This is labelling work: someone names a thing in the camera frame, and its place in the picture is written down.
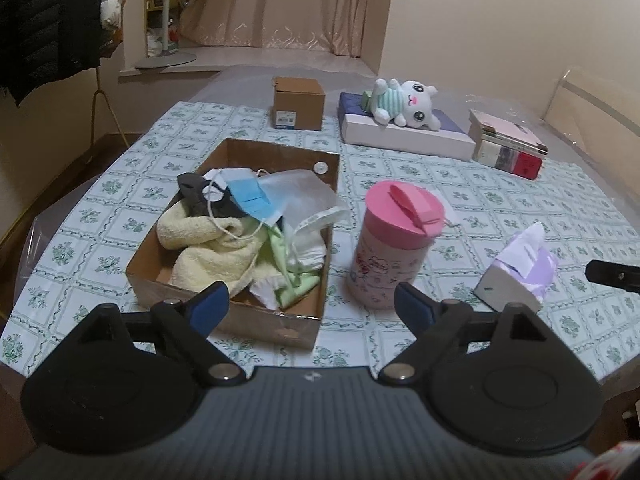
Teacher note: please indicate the small white cloth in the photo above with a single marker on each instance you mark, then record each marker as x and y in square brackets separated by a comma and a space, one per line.
[265, 292]

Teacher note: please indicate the standing fan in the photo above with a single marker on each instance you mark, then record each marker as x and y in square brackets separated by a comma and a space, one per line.
[165, 57]

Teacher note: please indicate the blue face mask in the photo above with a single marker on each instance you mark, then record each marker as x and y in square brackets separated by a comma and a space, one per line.
[250, 195]

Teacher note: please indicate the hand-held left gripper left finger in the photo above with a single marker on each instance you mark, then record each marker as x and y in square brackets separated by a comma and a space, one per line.
[210, 305]

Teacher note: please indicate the flat white box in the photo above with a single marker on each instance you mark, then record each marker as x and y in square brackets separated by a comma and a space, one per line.
[400, 142]

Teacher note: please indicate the dark cloth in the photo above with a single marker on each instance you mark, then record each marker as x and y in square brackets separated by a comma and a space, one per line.
[192, 200]

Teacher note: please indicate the thick book with red spine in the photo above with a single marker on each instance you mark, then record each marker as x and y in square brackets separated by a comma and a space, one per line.
[510, 160]

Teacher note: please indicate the thin metal stand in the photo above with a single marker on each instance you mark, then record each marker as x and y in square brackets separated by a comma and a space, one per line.
[96, 110]

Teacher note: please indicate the yellow towel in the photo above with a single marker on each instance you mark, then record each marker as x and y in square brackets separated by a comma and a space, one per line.
[210, 255]

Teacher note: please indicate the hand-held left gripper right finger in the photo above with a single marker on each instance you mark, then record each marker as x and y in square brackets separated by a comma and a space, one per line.
[412, 306]

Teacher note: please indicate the small closed cardboard box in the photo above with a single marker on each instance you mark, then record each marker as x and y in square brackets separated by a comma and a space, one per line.
[300, 105]

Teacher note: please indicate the purple white tissue pack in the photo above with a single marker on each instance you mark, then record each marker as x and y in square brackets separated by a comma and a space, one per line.
[505, 282]

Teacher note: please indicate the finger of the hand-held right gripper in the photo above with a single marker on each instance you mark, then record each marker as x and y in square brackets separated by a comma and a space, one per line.
[615, 275]

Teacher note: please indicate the pink cartoon canister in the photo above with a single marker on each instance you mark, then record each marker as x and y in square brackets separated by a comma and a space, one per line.
[385, 260]

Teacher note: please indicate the beige curtain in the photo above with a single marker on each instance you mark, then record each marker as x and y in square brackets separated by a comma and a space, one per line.
[280, 5]

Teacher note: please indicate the clear plastic bag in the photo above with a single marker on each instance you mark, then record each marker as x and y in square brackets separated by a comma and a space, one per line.
[300, 190]

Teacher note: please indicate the white plush toy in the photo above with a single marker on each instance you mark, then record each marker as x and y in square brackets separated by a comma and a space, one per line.
[410, 102]

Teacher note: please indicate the light green cloth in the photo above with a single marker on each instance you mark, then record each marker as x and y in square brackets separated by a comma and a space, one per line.
[292, 287]

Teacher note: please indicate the black jacket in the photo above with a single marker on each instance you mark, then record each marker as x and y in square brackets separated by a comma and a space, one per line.
[40, 20]

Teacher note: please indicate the pink book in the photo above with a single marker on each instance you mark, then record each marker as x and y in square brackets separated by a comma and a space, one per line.
[505, 130]

